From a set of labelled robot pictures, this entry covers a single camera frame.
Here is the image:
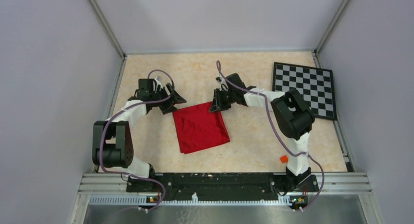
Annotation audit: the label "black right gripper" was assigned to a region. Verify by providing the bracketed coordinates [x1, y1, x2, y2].
[209, 88, 236, 113]

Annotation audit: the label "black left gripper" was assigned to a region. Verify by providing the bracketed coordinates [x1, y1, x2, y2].
[150, 82, 186, 114]

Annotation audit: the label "red cloth napkin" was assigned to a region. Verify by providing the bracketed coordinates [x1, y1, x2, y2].
[173, 102, 230, 154]

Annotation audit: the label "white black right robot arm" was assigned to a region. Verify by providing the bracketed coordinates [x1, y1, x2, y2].
[209, 73, 315, 191]

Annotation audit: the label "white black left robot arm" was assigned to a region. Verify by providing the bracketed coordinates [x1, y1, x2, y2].
[92, 79, 186, 192]

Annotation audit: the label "orange block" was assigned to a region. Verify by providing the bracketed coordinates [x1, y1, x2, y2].
[280, 155, 289, 163]

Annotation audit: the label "black and white chessboard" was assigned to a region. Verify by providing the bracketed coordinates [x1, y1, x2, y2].
[272, 62, 337, 121]

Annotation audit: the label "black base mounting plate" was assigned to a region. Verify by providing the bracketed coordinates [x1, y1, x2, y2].
[126, 173, 319, 202]

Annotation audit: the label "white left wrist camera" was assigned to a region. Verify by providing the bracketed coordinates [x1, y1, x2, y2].
[153, 76, 164, 92]

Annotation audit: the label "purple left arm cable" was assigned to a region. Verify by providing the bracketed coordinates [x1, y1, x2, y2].
[98, 69, 175, 213]

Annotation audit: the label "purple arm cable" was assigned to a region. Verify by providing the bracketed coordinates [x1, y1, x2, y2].
[98, 69, 175, 213]
[216, 60, 325, 212]

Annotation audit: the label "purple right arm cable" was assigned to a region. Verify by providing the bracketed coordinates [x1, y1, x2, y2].
[216, 60, 325, 212]

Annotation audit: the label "aluminium frame rail front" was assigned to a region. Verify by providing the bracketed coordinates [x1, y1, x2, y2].
[78, 172, 372, 207]

